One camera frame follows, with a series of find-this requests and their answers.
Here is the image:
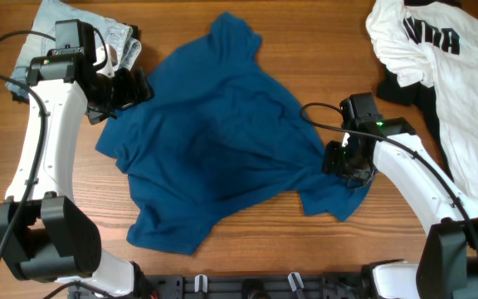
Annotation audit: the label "dark blue t-shirt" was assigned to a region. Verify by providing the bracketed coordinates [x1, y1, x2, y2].
[96, 12, 368, 255]

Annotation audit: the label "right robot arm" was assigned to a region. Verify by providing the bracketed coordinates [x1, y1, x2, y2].
[323, 93, 478, 298]

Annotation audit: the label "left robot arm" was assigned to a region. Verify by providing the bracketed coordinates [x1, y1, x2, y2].
[0, 19, 159, 298]

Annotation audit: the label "folded black garment under jeans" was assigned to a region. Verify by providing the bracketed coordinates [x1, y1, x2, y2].
[11, 23, 141, 105]

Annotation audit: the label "folded light blue jeans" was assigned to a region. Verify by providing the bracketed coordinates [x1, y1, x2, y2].
[11, 0, 142, 83]

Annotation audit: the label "black garment under jersey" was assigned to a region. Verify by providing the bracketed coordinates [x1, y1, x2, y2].
[377, 0, 462, 179]

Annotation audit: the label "white jersey with black lettering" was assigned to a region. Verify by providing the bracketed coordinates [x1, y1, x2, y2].
[365, 0, 478, 199]

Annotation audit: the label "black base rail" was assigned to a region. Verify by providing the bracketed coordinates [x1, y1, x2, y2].
[67, 272, 373, 299]

